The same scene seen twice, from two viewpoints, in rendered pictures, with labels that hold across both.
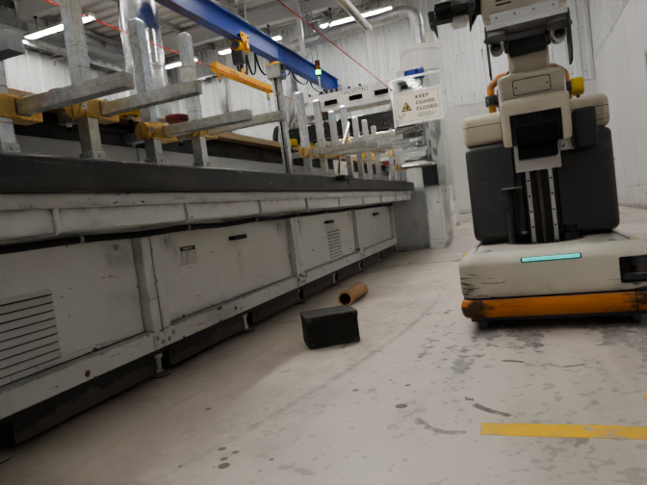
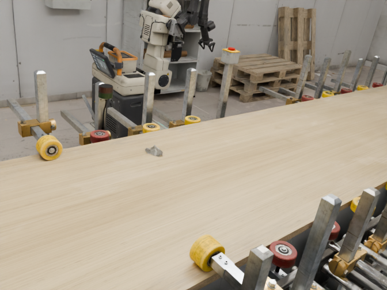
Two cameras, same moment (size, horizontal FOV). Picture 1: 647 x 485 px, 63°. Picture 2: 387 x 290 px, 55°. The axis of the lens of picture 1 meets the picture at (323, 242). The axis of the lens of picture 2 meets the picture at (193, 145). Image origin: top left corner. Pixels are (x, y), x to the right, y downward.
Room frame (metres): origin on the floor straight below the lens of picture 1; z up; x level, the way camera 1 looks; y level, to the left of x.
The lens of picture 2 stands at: (4.38, 0.93, 1.61)
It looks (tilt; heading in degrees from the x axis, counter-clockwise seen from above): 26 degrees down; 207
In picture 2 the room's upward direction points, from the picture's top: 8 degrees clockwise
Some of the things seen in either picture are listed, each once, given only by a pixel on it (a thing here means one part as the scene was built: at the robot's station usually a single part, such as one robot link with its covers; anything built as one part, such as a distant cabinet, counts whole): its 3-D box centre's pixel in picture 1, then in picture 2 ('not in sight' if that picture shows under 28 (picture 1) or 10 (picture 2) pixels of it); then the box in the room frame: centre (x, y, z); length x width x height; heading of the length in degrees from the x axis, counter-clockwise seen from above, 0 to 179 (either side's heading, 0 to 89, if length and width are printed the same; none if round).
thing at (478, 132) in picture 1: (536, 164); (123, 96); (2.16, -0.90, 0.59); 0.55 x 0.34 x 0.83; 69
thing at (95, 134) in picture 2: not in sight; (99, 144); (3.30, -0.09, 0.85); 0.08 x 0.08 x 0.11
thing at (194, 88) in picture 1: (126, 105); (321, 91); (1.37, 0.45, 0.83); 0.43 x 0.03 x 0.04; 69
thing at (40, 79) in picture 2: (347, 142); (43, 128); (3.47, -0.24, 0.94); 0.04 x 0.04 x 0.48; 69
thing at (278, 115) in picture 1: (227, 127); (282, 98); (1.84, 0.28, 0.83); 0.43 x 0.03 x 0.04; 69
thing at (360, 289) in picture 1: (353, 293); not in sight; (2.87, -0.13, 0.04); 0.30 x 0.08 x 0.08; 159
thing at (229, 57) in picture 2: (275, 72); (230, 57); (2.52, 0.12, 1.18); 0.07 x 0.07 x 0.08; 69
